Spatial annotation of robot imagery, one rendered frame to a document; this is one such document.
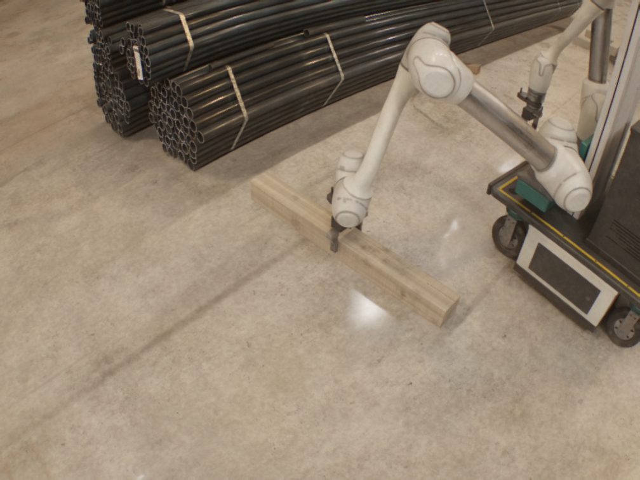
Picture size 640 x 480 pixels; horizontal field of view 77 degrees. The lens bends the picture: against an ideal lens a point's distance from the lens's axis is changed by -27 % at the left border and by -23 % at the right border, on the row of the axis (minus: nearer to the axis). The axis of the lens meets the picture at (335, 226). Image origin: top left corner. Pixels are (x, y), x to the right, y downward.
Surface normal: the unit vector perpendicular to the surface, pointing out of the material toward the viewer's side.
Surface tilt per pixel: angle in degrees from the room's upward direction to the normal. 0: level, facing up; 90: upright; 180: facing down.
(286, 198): 0
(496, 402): 0
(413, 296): 90
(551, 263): 90
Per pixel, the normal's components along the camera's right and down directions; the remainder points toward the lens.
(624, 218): -0.77, 0.40
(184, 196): 0.05, -0.75
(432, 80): -0.15, 0.62
